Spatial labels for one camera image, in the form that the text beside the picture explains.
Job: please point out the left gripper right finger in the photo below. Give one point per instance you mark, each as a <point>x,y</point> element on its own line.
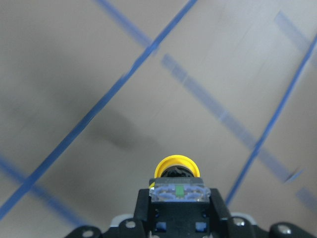
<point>217,213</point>

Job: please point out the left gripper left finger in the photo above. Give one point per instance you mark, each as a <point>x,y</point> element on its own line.
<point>144,214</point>

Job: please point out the yellow push button switch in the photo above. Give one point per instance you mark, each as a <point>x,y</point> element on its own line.
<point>177,179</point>

